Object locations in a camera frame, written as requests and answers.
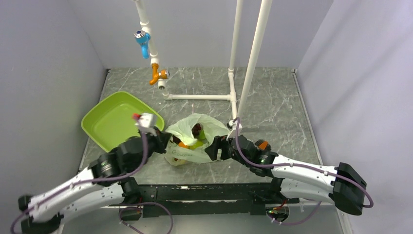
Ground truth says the orange tap valve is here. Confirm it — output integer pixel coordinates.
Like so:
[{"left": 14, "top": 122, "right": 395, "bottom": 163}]
[{"left": 149, "top": 63, "right": 169, "bottom": 85}]

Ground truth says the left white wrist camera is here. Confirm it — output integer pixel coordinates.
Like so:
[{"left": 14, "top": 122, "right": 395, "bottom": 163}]
[{"left": 132, "top": 113, "right": 157, "bottom": 136}]

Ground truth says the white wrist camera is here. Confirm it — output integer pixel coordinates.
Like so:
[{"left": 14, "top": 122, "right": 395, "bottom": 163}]
[
  {"left": 132, "top": 113, "right": 157, "bottom": 136},
  {"left": 226, "top": 117, "right": 243, "bottom": 141}
]

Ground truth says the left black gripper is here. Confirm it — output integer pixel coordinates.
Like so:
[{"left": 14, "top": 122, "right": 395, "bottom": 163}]
[{"left": 132, "top": 126, "right": 173, "bottom": 172}]

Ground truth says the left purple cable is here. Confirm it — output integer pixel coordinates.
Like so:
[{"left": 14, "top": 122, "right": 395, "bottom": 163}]
[{"left": 9, "top": 131, "right": 149, "bottom": 234}]

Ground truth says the blue tap valve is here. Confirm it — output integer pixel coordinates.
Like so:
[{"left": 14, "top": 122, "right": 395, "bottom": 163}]
[{"left": 134, "top": 30, "right": 150, "bottom": 59}]

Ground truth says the small orange black block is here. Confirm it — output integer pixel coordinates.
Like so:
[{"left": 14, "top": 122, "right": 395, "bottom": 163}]
[{"left": 255, "top": 139, "right": 271, "bottom": 151}]

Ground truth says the purple cable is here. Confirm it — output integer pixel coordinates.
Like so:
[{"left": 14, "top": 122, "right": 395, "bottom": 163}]
[
  {"left": 9, "top": 131, "right": 149, "bottom": 234},
  {"left": 234, "top": 117, "right": 374, "bottom": 209}
]

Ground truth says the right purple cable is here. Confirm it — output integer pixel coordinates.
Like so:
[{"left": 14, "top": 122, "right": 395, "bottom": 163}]
[{"left": 234, "top": 117, "right": 374, "bottom": 209}]

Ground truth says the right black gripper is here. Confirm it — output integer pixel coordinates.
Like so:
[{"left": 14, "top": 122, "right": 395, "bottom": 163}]
[{"left": 205, "top": 131, "right": 251, "bottom": 167}]

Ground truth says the dark red fake fruit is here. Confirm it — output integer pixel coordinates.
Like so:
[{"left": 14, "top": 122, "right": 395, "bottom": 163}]
[{"left": 191, "top": 123, "right": 203, "bottom": 138}]

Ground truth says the lime green plastic tray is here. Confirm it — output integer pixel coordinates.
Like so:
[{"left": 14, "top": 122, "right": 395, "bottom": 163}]
[{"left": 81, "top": 91, "right": 165, "bottom": 152}]

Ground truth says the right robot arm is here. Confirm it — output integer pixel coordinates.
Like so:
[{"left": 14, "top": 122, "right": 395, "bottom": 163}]
[{"left": 205, "top": 135, "right": 374, "bottom": 215}]

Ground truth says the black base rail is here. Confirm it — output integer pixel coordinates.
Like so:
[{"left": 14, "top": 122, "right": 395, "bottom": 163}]
[{"left": 121, "top": 183, "right": 300, "bottom": 218}]

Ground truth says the white PVC pipe frame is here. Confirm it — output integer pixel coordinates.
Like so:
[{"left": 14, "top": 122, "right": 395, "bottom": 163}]
[{"left": 134, "top": 0, "right": 273, "bottom": 120}]

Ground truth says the green fake fruit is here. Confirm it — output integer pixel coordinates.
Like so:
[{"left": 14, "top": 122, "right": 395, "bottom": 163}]
[{"left": 189, "top": 130, "right": 207, "bottom": 150}]

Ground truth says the green avocado print plastic bag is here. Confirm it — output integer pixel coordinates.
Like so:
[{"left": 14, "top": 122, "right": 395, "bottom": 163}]
[{"left": 164, "top": 113, "right": 229, "bottom": 166}]

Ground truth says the orange fake fruit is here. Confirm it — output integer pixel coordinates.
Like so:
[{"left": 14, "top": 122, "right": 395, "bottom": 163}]
[{"left": 178, "top": 142, "right": 189, "bottom": 149}]

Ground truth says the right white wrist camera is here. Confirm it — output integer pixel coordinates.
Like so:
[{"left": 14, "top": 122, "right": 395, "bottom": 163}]
[{"left": 226, "top": 117, "right": 243, "bottom": 141}]

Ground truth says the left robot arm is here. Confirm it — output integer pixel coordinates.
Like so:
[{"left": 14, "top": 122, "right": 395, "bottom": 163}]
[{"left": 10, "top": 128, "right": 171, "bottom": 234}]

